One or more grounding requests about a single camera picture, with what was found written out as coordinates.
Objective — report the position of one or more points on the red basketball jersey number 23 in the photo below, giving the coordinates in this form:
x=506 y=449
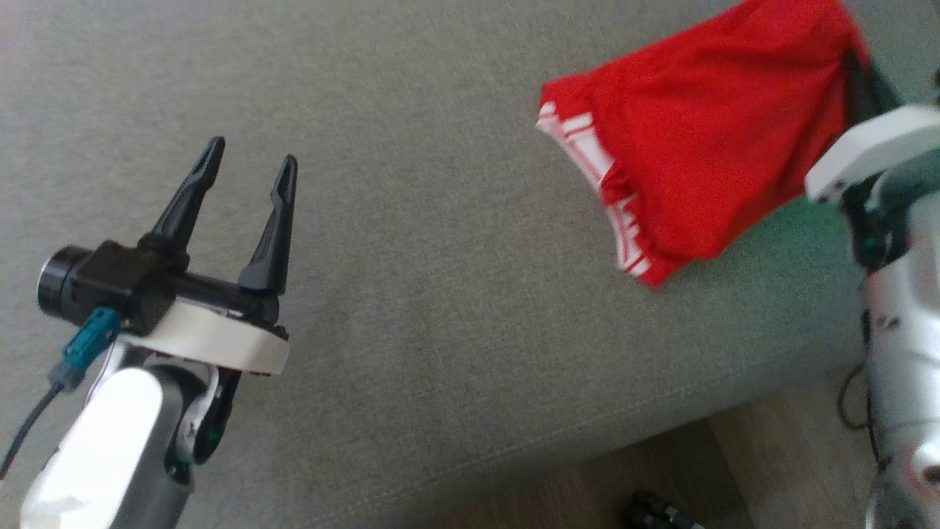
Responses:
x=705 y=132

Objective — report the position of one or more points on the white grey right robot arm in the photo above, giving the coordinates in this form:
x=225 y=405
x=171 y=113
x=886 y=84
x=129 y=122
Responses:
x=903 y=330

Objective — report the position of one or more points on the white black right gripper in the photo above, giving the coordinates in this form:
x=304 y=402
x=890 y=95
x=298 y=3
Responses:
x=874 y=143

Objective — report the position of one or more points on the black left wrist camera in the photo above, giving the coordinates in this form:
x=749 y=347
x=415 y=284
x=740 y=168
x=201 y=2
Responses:
x=117 y=283

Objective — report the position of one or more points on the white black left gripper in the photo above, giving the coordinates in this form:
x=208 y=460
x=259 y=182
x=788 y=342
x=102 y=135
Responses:
x=213 y=342

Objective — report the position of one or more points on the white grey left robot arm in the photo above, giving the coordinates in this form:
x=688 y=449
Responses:
x=110 y=441

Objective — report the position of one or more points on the grey sofa seat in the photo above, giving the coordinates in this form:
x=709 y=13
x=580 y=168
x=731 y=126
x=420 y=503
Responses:
x=440 y=220

